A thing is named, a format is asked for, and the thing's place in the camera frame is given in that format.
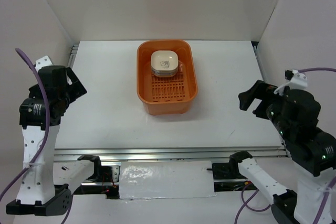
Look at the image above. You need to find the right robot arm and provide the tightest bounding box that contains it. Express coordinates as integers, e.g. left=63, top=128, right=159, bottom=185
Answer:
left=228, top=80, right=335, bottom=223

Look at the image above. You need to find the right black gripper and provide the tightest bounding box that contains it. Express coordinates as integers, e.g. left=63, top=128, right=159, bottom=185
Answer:
left=237, top=77, right=294, bottom=138

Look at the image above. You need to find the white sheet front cover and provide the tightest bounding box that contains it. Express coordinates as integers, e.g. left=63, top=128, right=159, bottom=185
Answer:
left=119, top=161, right=215, bottom=199

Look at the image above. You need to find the aluminium rail frame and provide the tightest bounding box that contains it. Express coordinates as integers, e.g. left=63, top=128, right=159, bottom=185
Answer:
left=55, top=40, right=287, bottom=164

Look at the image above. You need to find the cream plate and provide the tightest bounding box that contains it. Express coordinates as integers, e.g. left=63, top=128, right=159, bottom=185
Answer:
left=151, top=50, right=179, bottom=74

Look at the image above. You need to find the orange plastic bin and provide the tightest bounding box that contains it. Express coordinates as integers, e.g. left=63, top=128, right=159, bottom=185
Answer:
left=136, top=40, right=198, bottom=115

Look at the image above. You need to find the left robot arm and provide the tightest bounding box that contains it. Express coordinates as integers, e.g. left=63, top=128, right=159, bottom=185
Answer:
left=6, top=66, right=113, bottom=216

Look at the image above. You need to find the green plate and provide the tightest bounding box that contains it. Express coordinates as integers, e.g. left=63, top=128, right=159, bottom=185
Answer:
left=153, top=73, right=176, bottom=78

